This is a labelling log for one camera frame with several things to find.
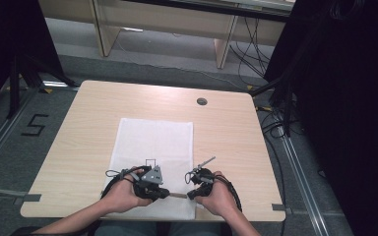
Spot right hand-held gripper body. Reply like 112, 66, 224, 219
184, 155, 217, 192

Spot white cloth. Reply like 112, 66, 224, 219
102, 117, 198, 221

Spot black metal stand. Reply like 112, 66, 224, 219
6, 53, 81, 120
249, 74, 297, 138

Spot black hanging cables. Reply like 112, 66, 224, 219
228, 16, 277, 87

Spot black floor cables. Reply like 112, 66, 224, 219
256, 105, 288, 206

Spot person's right hand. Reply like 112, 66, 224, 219
194, 170, 241, 217

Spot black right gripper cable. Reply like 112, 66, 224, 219
214, 174, 243, 212

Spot grey floor rail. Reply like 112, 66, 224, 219
0, 86, 41, 179
0, 186, 42, 207
275, 129, 330, 236

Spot black curtain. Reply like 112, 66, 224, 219
263, 0, 378, 236
0, 0, 64, 111

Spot person's left hand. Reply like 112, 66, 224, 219
102, 166, 154, 214

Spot light wooden desk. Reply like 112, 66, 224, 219
38, 0, 297, 70

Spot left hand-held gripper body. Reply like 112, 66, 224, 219
132, 158, 164, 202

